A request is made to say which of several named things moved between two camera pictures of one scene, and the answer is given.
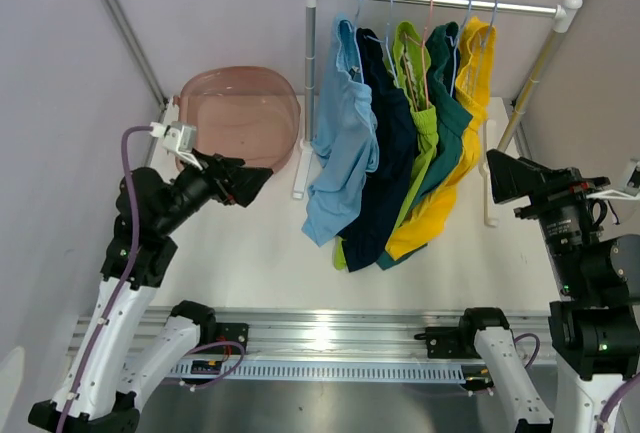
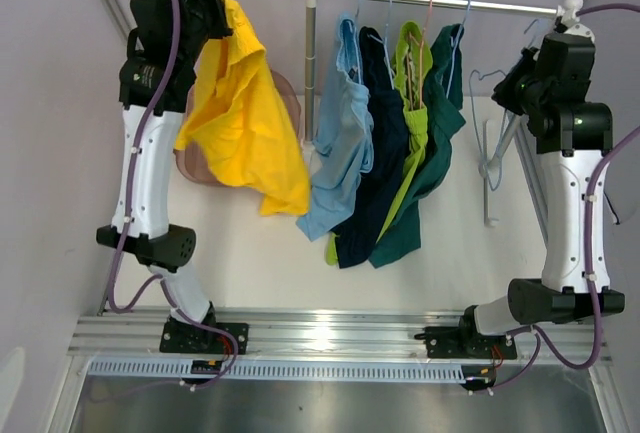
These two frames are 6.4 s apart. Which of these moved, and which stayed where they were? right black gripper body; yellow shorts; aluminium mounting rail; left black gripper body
Moved: right black gripper body; left black gripper body; yellow shorts
Stayed: aluminium mounting rail
